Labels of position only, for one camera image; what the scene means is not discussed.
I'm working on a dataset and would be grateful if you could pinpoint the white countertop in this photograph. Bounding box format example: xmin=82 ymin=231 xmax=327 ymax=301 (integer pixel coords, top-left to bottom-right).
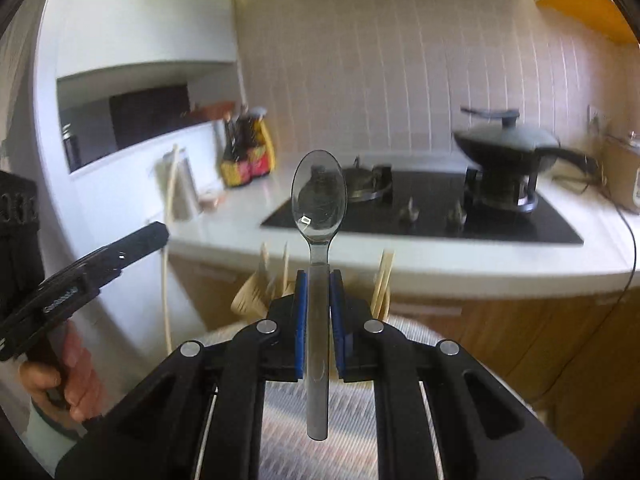
xmin=168 ymin=154 xmax=639 ymax=298

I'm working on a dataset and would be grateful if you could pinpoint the large clear grey spoon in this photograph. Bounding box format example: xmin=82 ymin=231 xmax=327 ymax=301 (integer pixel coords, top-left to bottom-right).
xmin=291 ymin=150 xmax=347 ymax=442

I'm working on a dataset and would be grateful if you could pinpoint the black power cable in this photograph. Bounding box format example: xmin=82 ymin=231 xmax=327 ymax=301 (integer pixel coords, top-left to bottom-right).
xmin=524 ymin=173 xmax=640 ymax=406

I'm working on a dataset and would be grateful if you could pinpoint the red label sauce bottle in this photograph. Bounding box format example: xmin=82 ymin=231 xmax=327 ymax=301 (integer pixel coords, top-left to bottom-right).
xmin=239 ymin=104 xmax=276 ymax=179

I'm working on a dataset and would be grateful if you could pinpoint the small orange sponge block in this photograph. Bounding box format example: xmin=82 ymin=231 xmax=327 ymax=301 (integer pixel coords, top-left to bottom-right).
xmin=198 ymin=192 xmax=226 ymax=211

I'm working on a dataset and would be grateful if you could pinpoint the dark soy sauce bottle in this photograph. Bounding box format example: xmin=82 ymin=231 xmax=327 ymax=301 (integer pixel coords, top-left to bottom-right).
xmin=220 ymin=112 xmax=253 ymax=188

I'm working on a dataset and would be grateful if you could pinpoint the person's left hand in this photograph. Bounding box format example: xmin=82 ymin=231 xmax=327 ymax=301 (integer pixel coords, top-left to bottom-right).
xmin=18 ymin=321 xmax=104 ymax=430

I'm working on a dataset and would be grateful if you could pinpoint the black gas stove top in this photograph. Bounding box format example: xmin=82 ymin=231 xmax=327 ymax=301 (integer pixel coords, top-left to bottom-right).
xmin=259 ymin=156 xmax=586 ymax=247

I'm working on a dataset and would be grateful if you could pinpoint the black wok with lid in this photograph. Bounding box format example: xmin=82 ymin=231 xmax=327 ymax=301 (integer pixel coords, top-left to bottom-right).
xmin=452 ymin=106 xmax=601 ymax=214

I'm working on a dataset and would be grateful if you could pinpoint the yellow plastic utensil basket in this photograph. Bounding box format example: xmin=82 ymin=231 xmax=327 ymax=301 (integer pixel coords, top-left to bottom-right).
xmin=230 ymin=259 xmax=396 ymax=331

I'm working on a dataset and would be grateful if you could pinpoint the striped woven placemat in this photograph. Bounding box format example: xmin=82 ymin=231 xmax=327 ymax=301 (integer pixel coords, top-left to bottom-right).
xmin=199 ymin=314 xmax=452 ymax=480

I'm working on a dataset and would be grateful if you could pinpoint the steel thermos bottle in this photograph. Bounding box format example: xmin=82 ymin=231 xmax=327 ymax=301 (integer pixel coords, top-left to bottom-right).
xmin=156 ymin=148 xmax=201 ymax=221

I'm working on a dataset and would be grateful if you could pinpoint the rice cooker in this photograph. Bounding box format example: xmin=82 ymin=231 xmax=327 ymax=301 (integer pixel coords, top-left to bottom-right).
xmin=602 ymin=131 xmax=639 ymax=214

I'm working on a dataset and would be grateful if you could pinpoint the orange wall cabinet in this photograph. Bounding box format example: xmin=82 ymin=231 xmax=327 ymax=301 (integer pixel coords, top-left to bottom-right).
xmin=534 ymin=0 xmax=640 ymax=47

